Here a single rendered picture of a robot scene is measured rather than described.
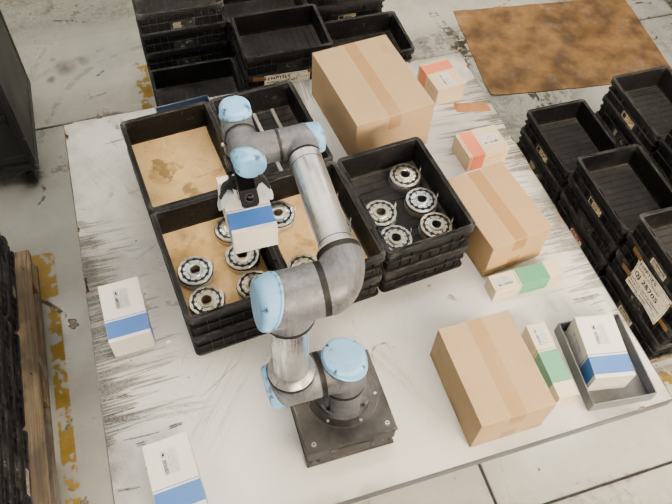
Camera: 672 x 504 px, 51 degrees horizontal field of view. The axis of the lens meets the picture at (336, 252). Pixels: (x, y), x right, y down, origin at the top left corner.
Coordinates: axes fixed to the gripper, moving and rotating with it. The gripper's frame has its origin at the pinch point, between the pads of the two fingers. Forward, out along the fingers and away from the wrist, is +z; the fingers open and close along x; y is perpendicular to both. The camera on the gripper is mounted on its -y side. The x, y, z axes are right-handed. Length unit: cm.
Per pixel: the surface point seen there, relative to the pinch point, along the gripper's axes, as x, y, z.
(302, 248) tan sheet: -16.0, 1.5, 27.7
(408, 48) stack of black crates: -103, 124, 64
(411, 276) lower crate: -48, -12, 37
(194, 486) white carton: 30, -59, 32
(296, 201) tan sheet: -19.3, 19.8, 27.6
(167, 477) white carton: 36, -55, 32
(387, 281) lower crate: -39, -13, 35
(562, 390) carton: -75, -62, 35
